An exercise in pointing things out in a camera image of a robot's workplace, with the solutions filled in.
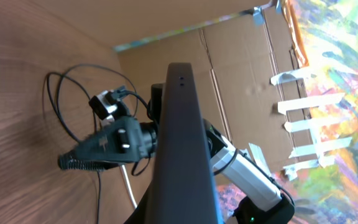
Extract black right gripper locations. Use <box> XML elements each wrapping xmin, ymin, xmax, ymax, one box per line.
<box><xmin>57</xmin><ymin>117</ymin><xmax>150</xmax><ymax>171</ymax></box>

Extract colourful painted cloth backdrop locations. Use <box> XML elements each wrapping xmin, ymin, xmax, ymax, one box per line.
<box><xmin>216</xmin><ymin>0</ymin><xmax>358</xmax><ymax>224</ymax></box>

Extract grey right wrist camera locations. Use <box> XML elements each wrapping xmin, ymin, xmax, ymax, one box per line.
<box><xmin>88</xmin><ymin>90</ymin><xmax>130</xmax><ymax>120</ymax></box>

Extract black charging cable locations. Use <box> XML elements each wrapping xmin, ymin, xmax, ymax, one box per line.
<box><xmin>44</xmin><ymin>63</ymin><xmax>139</xmax><ymax>224</ymax></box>

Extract Samsung Galaxy smartphone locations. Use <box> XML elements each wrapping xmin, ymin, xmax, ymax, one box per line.
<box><xmin>145</xmin><ymin>63</ymin><xmax>223</xmax><ymax>224</ymax></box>

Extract white tape strips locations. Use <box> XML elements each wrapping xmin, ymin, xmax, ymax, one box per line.
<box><xmin>249</xmin><ymin>67</ymin><xmax>352</xmax><ymax>180</ymax></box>

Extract white power strip cord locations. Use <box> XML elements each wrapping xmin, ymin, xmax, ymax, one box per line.
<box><xmin>119</xmin><ymin>164</ymin><xmax>138</xmax><ymax>210</ymax></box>

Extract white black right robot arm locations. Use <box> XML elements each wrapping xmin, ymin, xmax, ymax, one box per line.
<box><xmin>58</xmin><ymin>84</ymin><xmax>295</xmax><ymax>223</ymax></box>

